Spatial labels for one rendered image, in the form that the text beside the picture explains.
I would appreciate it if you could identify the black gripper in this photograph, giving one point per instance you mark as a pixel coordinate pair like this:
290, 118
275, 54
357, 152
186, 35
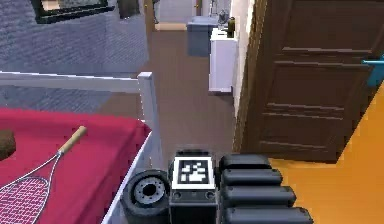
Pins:
146, 195

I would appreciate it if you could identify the brown pillow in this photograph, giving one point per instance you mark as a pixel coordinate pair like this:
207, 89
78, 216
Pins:
6, 144

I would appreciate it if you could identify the white bed with red cover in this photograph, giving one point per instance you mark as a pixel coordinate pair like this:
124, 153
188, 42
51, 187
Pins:
83, 160

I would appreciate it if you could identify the dark brown room door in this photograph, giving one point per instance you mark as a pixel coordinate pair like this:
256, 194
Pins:
313, 83

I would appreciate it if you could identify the white cabinet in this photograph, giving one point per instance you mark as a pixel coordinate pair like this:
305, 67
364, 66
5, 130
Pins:
221, 63

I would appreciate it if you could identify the blue-grey armchair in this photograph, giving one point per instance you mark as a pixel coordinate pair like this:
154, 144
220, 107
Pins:
200, 35

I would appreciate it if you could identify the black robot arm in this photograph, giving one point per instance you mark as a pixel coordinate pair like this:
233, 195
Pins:
233, 193

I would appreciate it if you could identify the dark green bottle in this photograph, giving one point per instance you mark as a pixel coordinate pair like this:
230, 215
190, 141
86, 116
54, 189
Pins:
230, 26

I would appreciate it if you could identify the black framed wall picture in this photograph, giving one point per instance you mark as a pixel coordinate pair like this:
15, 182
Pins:
71, 10

